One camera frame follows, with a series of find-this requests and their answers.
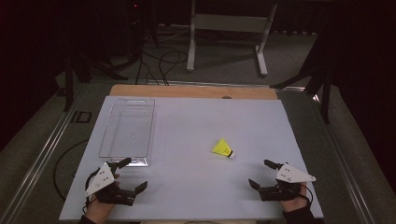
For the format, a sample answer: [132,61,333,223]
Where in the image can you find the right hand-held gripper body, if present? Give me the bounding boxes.
[259,161,318,203]

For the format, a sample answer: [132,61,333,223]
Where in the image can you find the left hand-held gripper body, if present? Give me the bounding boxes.
[84,161,138,207]

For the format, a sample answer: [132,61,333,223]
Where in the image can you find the clear plastic container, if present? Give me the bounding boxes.
[98,97,156,167]

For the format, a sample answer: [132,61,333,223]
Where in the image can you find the yellow shuttlecock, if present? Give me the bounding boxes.
[211,138,236,159]

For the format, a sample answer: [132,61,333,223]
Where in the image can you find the person's right hand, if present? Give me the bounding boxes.
[279,182,311,215]

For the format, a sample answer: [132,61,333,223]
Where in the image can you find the person's left hand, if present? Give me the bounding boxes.
[83,173,121,223]

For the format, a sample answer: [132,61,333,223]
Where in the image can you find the white board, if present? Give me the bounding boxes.
[59,95,325,222]

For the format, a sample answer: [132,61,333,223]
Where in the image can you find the black tripod stand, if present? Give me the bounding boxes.
[270,34,333,125]
[61,43,129,113]

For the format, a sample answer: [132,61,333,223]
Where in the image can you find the wooden table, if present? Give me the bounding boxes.
[108,83,279,101]

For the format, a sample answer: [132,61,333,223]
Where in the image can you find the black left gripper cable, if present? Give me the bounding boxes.
[81,168,104,215]

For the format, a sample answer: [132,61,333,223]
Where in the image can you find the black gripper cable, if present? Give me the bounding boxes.
[81,168,104,215]
[298,183,315,207]

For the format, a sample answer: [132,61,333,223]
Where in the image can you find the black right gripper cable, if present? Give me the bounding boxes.
[298,183,315,207]

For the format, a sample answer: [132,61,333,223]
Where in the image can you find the black floor cable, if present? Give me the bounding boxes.
[52,138,91,202]

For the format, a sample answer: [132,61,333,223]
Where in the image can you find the metal floor rail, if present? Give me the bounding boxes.
[311,92,376,224]
[0,83,92,224]

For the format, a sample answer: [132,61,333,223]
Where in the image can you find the black floor cables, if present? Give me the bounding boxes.
[134,46,190,87]

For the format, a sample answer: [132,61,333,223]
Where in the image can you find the white metal stand frame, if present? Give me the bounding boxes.
[186,0,279,77]

